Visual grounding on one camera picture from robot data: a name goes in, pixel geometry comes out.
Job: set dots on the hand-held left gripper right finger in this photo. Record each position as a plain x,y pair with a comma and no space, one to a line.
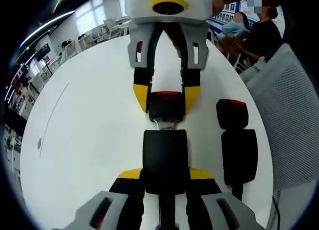
219,210

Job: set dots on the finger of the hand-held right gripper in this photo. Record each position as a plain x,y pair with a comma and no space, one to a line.
193,93
140,90

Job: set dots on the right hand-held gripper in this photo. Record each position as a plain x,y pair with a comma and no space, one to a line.
139,6

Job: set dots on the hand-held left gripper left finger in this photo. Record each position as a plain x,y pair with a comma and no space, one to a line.
104,210

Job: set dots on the black seat belt buckle red button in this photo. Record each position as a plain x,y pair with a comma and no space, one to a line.
164,109
233,118

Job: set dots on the person's right forearm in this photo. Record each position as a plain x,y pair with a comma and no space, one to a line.
219,3

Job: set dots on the white office desk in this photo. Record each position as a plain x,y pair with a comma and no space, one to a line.
120,26

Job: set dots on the white slatted chair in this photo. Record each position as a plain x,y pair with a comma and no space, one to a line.
240,64

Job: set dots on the blue white display board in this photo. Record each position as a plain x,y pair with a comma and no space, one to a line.
224,16

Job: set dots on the white mesh office chair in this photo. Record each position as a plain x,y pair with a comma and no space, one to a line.
286,110

